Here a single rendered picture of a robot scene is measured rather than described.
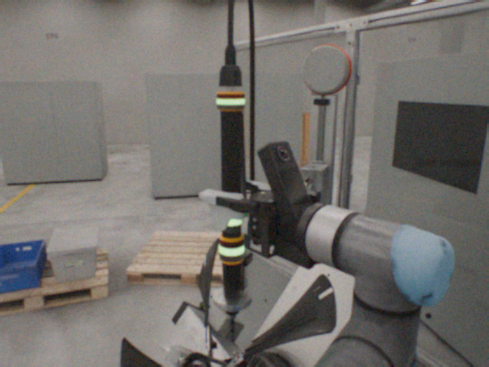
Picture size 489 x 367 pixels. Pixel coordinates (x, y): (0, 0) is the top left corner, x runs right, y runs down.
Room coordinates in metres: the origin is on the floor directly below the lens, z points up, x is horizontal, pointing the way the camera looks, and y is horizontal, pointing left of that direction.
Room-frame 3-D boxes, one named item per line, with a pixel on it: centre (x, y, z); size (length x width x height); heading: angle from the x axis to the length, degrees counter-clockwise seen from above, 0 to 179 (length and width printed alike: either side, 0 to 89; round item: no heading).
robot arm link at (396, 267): (0.37, -0.17, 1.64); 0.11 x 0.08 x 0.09; 41
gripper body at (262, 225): (0.49, -0.06, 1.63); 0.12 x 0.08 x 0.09; 41
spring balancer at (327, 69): (1.24, -0.28, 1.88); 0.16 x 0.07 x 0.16; 66
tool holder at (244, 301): (0.59, 0.01, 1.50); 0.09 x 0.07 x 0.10; 156
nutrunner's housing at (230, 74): (0.59, 0.02, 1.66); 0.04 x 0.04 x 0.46
